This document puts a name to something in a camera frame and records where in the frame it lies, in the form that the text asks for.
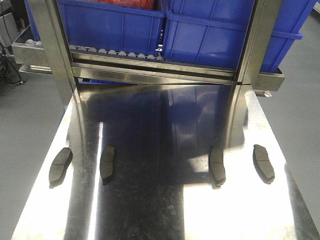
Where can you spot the dark brake pad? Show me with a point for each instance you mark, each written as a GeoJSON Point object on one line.
{"type": "Point", "coordinates": [106, 165]}
{"type": "Point", "coordinates": [262, 164]}
{"type": "Point", "coordinates": [59, 166]}
{"type": "Point", "coordinates": [216, 165]}

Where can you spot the right blue plastic bin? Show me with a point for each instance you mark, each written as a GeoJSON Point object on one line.
{"type": "Point", "coordinates": [212, 32]}

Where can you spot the blue plastic bin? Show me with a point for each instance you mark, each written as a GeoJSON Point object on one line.
{"type": "Point", "coordinates": [212, 32]}
{"type": "Point", "coordinates": [112, 27]}

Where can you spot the left blue plastic bin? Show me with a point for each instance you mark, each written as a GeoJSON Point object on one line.
{"type": "Point", "coordinates": [112, 27]}

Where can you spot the stainless steel roller rack frame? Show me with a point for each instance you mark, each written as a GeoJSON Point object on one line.
{"type": "Point", "coordinates": [54, 57]}

